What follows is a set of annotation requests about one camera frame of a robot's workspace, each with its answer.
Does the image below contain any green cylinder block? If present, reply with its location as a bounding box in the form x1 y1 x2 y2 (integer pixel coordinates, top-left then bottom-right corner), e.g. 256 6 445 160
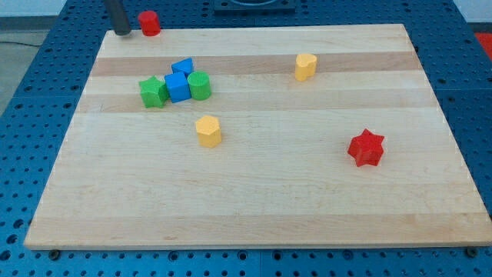
188 71 211 101

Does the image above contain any green star block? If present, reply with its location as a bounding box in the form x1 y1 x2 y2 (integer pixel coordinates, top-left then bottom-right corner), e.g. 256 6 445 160
138 76 169 108

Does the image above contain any red star block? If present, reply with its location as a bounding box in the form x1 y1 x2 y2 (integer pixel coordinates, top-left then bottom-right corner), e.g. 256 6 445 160
347 128 385 167

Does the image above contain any red cylinder block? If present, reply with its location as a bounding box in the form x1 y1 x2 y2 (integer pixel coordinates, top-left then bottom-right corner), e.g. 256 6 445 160
138 11 161 36

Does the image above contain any yellow heart block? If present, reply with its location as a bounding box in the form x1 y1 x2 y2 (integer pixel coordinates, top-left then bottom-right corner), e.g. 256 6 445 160
294 53 317 82

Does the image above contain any yellow hexagon block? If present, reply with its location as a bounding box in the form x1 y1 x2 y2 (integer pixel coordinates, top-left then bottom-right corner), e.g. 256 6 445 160
195 115 221 148

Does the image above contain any blue cube block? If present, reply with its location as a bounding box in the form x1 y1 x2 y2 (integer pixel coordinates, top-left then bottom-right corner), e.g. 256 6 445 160
165 72 191 103

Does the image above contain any light wooden board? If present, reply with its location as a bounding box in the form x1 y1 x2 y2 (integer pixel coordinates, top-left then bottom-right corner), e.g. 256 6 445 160
25 24 491 250

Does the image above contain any blue triangle block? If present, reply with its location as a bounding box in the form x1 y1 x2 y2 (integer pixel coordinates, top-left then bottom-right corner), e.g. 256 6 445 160
171 58 194 77

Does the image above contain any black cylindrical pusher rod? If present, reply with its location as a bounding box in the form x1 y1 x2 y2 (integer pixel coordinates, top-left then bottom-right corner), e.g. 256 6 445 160
103 0 131 36

